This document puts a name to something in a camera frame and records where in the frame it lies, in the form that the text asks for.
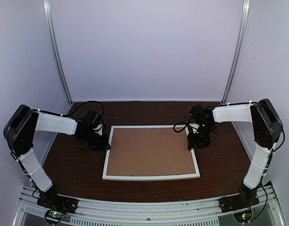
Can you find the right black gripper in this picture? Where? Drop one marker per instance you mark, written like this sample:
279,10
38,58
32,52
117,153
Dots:
193,141

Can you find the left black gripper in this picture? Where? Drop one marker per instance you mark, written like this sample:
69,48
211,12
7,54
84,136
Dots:
103,145

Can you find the brown fibreboard backing board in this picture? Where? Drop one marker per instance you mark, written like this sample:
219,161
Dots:
149,150

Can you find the white picture frame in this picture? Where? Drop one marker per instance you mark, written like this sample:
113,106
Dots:
106,164

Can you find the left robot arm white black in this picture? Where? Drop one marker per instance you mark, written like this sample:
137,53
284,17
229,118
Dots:
21,131

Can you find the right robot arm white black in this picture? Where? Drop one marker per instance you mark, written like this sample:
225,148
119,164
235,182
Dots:
267,128

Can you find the left controller board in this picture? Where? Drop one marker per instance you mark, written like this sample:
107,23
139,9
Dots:
53,216

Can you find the controller board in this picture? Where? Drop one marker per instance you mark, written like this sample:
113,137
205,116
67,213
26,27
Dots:
53,216
243,216

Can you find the right controller board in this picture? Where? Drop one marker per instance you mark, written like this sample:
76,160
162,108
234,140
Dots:
243,216

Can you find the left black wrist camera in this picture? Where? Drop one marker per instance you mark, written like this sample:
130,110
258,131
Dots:
92,119

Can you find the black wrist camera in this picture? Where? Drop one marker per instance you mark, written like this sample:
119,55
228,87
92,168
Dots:
92,119
198,113

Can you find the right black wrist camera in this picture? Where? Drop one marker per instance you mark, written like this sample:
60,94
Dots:
198,113

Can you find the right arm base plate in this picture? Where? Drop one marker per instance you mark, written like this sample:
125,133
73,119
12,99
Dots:
235,202

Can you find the front aluminium rail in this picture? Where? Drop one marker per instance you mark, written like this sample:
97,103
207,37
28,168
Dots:
204,212

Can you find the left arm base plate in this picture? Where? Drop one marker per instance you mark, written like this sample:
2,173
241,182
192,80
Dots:
57,202

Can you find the right aluminium corner post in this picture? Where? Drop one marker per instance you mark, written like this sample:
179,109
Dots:
237,52

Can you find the aluminium corner post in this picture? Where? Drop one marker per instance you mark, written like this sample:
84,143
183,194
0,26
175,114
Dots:
237,52
56,54

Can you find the left aluminium corner post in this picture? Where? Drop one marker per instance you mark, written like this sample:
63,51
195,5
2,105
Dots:
56,54

